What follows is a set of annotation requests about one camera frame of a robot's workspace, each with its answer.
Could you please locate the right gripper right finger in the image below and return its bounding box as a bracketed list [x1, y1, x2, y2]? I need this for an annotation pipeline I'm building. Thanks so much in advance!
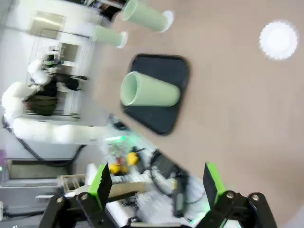
[190, 162, 278, 228]

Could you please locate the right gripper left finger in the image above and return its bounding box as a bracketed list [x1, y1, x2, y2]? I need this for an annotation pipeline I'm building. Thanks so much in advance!
[42, 162, 119, 228]

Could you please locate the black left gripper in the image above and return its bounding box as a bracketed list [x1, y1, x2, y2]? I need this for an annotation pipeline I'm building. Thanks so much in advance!
[44, 53, 64, 67]

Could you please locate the light green plastic cup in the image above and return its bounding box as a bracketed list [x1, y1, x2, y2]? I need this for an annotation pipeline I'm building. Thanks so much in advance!
[92, 25, 124, 47]
[121, 0, 168, 33]
[120, 71, 181, 107]

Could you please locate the yellow and black plug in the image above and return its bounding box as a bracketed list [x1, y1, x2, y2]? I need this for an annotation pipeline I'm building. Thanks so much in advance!
[109, 163, 128, 176]

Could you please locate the black handheld device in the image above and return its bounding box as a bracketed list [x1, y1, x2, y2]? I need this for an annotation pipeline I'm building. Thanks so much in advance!
[172, 177, 187, 218]

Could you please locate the small wooden crate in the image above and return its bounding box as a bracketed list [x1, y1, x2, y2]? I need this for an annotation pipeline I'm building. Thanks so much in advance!
[58, 174, 87, 193]

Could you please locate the round yellow plug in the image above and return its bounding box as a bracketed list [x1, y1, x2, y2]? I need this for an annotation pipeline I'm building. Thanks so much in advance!
[126, 152, 140, 166]

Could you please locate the black power adapter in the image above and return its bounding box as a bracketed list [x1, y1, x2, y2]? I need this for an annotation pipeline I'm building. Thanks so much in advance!
[152, 149, 183, 179]

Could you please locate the black plastic serving tray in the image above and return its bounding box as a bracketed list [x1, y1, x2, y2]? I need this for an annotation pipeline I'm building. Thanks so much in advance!
[122, 53, 192, 136]

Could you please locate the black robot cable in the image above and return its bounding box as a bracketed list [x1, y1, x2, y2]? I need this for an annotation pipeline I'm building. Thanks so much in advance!
[1, 115, 86, 166]

